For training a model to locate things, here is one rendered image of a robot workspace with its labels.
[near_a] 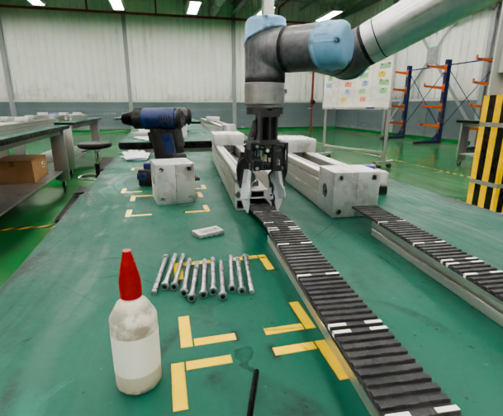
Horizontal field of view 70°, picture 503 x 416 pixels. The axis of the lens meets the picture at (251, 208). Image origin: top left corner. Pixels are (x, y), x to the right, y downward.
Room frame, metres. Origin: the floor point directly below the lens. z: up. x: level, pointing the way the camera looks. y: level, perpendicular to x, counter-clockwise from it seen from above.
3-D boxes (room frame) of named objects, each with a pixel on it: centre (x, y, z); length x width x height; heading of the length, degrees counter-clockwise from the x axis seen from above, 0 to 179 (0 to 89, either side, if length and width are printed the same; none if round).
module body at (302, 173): (1.21, -0.14, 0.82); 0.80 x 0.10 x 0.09; 10
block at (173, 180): (0.88, 0.18, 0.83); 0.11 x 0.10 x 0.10; 111
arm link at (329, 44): (0.67, -0.12, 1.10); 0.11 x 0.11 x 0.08; 55
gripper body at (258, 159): (0.71, -0.03, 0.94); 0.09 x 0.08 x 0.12; 10
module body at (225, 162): (1.17, 0.05, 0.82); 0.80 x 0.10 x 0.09; 10
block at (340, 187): (0.77, -0.22, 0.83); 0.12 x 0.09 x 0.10; 100
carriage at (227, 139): (1.42, 0.09, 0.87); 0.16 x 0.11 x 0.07; 10
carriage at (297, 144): (1.21, -0.14, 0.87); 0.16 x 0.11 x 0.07; 10
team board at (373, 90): (6.58, -1.82, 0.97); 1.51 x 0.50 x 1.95; 34
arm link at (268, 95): (0.71, -0.03, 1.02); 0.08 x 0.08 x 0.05
